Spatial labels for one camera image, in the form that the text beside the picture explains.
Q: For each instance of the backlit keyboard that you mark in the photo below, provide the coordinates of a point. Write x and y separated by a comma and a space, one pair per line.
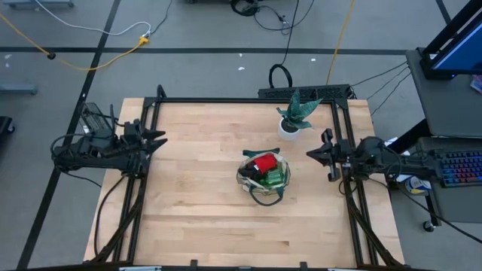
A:
461, 167

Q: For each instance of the silver aluminium bar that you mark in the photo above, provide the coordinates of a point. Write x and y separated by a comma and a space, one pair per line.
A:
139, 268

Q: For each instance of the grey metal stand foot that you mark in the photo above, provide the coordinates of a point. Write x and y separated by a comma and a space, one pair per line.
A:
37, 3
19, 89

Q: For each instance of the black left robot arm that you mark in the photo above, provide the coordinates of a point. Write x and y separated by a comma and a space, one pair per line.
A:
94, 158

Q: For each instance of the black aluminium table frame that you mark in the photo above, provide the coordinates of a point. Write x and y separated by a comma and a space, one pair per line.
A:
188, 100

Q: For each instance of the black caster wheel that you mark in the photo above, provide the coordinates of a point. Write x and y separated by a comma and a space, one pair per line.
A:
429, 226

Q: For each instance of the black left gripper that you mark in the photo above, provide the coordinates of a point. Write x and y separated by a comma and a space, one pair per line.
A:
133, 141

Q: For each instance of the colourful booklet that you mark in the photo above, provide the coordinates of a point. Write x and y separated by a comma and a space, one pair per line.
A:
477, 83

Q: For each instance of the grey computer cart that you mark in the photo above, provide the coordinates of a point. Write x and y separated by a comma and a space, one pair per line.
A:
444, 105

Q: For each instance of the black perforated power bar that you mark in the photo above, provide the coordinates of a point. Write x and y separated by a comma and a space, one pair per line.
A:
320, 92

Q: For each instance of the potted snake plant white pot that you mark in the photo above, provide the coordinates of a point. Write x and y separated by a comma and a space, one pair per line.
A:
288, 131

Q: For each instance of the green spray bottle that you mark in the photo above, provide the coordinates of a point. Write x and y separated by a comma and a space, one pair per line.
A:
275, 177

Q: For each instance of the black mesh box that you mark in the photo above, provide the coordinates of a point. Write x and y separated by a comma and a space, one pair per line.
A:
94, 116

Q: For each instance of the red black gardening glove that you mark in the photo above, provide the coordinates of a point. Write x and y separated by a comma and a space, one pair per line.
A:
265, 162

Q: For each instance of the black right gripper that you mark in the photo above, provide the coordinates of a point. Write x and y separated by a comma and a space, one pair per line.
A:
340, 154

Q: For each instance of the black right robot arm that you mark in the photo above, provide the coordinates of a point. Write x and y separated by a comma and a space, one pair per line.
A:
395, 162

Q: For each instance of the monitor on black stand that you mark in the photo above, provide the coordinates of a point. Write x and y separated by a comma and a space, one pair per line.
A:
463, 52

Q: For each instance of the blue yellow can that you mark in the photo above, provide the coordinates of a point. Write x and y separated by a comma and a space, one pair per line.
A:
418, 186

